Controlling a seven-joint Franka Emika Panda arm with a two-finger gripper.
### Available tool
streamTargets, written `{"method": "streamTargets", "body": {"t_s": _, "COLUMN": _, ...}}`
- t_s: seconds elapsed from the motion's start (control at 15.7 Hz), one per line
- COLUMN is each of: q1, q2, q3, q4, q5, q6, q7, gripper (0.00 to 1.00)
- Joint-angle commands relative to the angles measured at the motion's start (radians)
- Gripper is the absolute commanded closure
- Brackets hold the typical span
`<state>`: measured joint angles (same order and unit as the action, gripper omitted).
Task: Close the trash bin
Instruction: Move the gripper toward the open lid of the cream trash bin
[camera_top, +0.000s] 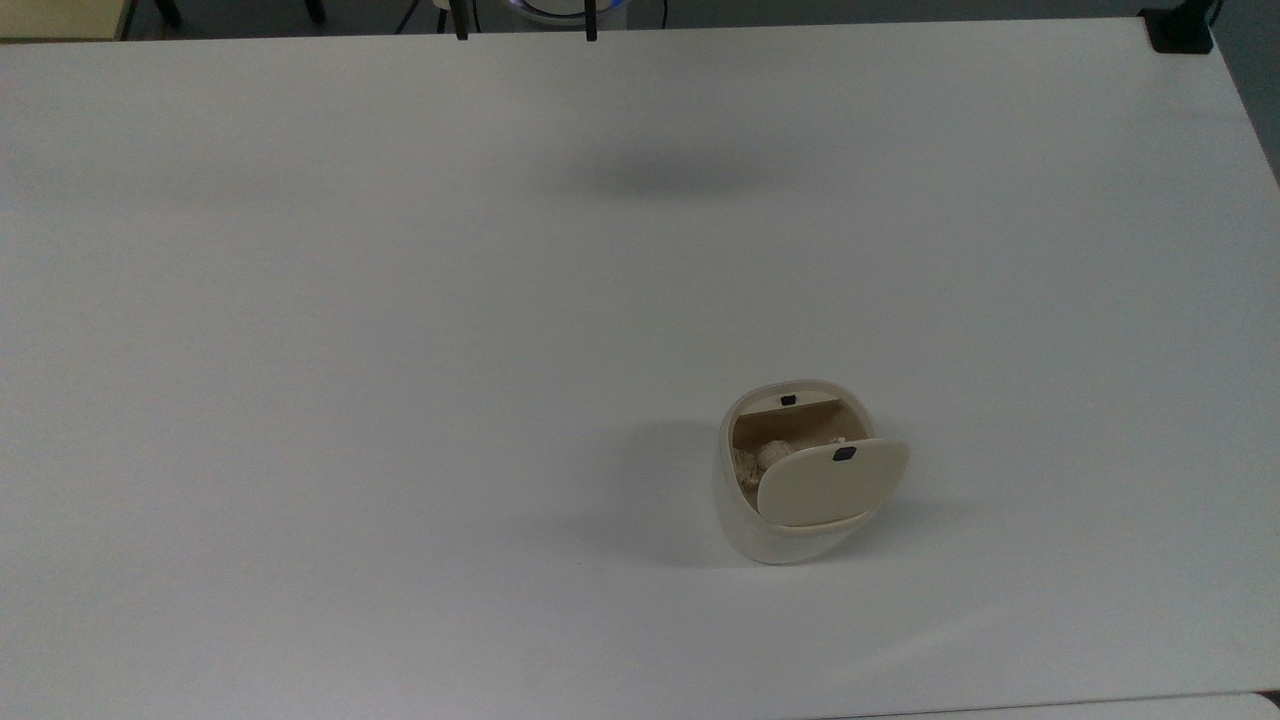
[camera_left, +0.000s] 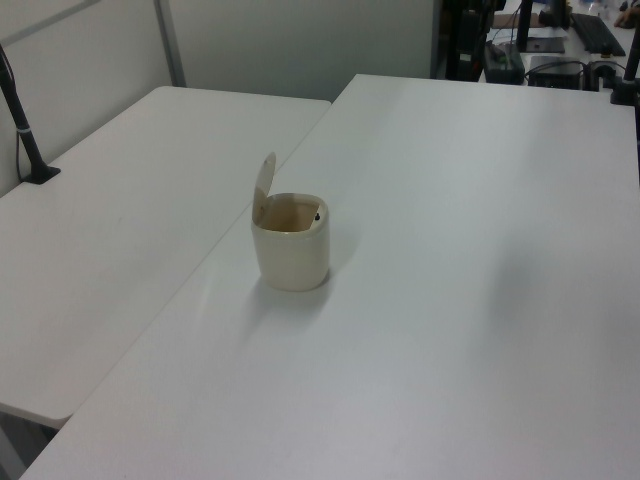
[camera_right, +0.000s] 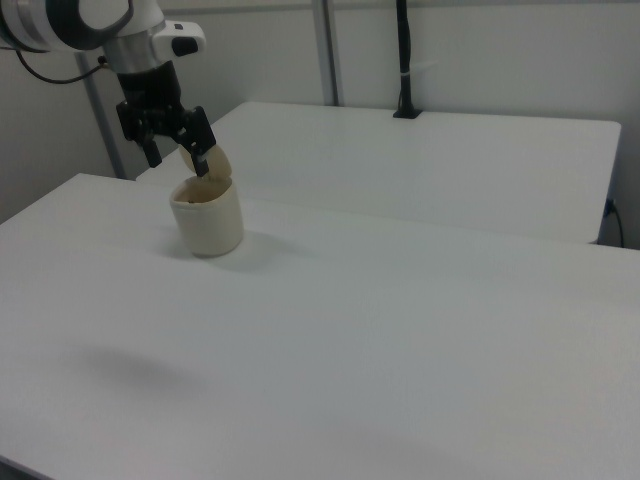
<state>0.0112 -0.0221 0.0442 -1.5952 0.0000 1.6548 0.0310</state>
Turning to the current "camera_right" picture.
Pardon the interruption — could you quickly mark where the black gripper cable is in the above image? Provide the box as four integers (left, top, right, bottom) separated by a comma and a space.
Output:
0, 44, 111, 84

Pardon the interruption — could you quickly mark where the white cable tie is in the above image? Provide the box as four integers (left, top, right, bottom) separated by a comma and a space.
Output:
400, 60, 440, 81

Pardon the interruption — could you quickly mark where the cream trash bin body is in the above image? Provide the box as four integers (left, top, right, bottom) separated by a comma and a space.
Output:
169, 176, 245, 259

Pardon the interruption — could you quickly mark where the cream trash bin lid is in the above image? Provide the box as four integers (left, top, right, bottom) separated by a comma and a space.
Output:
178, 143, 234, 183

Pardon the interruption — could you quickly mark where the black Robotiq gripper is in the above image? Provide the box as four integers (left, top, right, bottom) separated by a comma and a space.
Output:
115, 60, 218, 178

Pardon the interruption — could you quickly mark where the black power cable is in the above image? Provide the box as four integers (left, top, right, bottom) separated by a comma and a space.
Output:
604, 198, 627, 248

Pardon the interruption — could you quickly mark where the aluminium frame post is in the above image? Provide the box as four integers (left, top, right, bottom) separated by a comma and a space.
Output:
74, 51, 128, 181
311, 0, 347, 108

